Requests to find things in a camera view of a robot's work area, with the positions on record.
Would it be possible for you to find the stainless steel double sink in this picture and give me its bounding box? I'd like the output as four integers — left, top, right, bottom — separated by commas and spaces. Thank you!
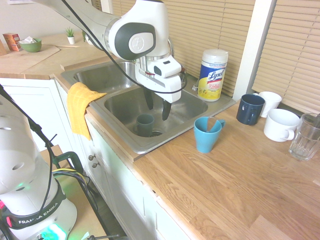
60, 59, 237, 155

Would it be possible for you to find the wide white cup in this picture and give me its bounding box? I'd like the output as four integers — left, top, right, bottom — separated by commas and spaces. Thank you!
263, 108, 301, 143

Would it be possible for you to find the orange cardboard box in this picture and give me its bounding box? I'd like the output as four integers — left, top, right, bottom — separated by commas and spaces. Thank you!
2, 32, 23, 52

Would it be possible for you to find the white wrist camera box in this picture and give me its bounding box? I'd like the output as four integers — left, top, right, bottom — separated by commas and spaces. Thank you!
152, 59, 183, 79

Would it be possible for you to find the spiky plant in white pot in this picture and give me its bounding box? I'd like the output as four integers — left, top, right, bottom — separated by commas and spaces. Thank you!
65, 26, 76, 45

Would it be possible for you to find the white window frame post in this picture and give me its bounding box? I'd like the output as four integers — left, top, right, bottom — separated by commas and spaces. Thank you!
232, 0, 277, 101

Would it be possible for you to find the dark green mug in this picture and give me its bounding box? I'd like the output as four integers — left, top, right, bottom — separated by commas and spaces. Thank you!
132, 114, 155, 138

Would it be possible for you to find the white kitchen cabinet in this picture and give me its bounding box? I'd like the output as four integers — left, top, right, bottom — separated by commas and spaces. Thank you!
0, 77, 191, 240

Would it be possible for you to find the clear glass tumbler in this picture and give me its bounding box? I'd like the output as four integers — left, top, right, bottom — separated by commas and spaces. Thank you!
288, 112, 320, 162

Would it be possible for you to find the yellow dish cloth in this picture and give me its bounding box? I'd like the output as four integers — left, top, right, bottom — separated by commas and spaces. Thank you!
66, 82, 108, 141

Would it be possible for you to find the navy blue mug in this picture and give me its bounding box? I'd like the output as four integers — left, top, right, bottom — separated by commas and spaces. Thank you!
236, 93, 266, 126

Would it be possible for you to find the coloured wire bundle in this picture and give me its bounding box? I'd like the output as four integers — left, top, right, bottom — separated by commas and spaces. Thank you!
51, 167, 89, 186

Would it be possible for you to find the Lysol wipes canister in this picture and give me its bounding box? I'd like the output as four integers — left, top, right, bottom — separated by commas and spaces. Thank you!
197, 49, 230, 103

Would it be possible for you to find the green clamp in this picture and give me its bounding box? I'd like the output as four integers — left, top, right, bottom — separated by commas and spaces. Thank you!
46, 144, 85, 176

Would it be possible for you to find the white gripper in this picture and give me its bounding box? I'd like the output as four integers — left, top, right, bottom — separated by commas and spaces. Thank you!
135, 62, 183, 121

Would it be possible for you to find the black tripod stand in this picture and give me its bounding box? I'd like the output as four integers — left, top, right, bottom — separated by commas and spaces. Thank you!
0, 84, 120, 240

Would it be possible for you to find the teal ceramic mug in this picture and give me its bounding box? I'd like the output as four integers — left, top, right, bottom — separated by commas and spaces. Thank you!
193, 116, 227, 154

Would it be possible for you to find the green bowl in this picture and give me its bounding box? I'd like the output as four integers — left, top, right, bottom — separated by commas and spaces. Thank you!
19, 38, 43, 53

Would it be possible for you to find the tall white mug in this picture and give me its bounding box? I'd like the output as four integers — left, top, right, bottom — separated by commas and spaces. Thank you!
252, 91, 283, 118

